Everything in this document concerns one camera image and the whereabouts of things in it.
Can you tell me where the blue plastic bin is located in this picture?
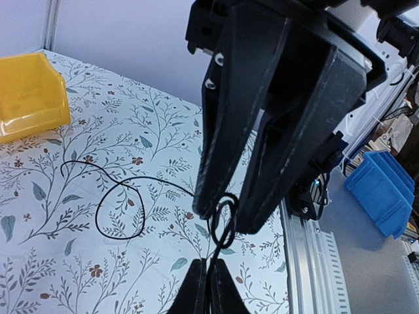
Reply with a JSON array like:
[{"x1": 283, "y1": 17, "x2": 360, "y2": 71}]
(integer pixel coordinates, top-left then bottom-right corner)
[{"x1": 344, "y1": 151, "x2": 415, "y2": 239}]

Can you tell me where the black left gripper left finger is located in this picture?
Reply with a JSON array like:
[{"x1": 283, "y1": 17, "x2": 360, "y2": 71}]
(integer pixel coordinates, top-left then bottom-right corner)
[{"x1": 167, "y1": 258, "x2": 207, "y2": 314}]

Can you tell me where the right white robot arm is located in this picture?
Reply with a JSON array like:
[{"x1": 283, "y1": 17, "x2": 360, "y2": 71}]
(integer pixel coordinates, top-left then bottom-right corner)
[{"x1": 186, "y1": 1, "x2": 418, "y2": 234}]

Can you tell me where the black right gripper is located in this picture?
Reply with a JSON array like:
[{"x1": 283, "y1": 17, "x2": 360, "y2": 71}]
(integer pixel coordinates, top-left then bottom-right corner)
[{"x1": 186, "y1": 1, "x2": 388, "y2": 218}]

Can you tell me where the thin black cable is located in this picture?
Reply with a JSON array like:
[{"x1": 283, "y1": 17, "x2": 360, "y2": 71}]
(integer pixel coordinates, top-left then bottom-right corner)
[{"x1": 60, "y1": 160, "x2": 238, "y2": 314}]

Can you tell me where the aluminium front rail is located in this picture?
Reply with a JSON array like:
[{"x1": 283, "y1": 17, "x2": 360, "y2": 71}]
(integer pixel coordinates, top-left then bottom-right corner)
[{"x1": 280, "y1": 196, "x2": 353, "y2": 314}]

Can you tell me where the right yellow plastic bin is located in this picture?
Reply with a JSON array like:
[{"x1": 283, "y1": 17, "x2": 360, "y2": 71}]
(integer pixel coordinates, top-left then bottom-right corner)
[{"x1": 1, "y1": 52, "x2": 71, "y2": 144}]

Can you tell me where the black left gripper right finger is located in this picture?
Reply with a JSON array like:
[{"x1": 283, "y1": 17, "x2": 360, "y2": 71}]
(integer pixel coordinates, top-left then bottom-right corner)
[{"x1": 211, "y1": 259, "x2": 250, "y2": 314}]

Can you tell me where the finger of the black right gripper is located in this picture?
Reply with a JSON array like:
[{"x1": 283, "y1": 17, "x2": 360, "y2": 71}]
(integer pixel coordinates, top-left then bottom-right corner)
[{"x1": 236, "y1": 44, "x2": 367, "y2": 234}]

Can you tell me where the left aluminium frame post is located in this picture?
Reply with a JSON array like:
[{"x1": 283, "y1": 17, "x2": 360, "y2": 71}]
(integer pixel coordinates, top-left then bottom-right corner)
[{"x1": 42, "y1": 0, "x2": 61, "y2": 51}]

